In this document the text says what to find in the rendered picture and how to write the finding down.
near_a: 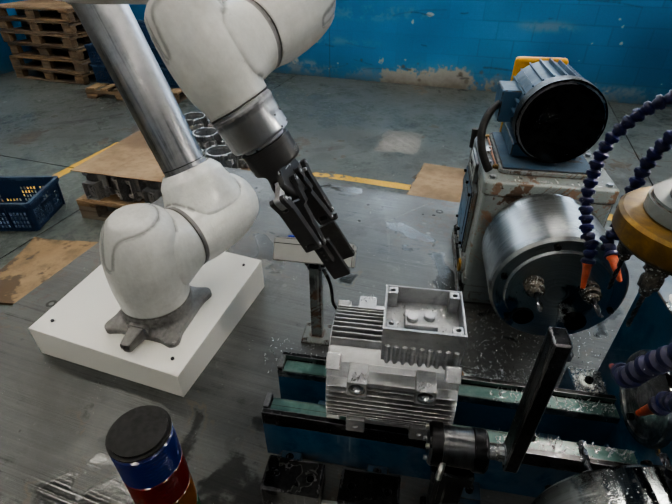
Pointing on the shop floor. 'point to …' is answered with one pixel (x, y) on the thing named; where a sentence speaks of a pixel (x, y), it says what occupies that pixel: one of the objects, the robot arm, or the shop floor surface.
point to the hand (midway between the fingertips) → (335, 251)
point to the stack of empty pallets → (47, 40)
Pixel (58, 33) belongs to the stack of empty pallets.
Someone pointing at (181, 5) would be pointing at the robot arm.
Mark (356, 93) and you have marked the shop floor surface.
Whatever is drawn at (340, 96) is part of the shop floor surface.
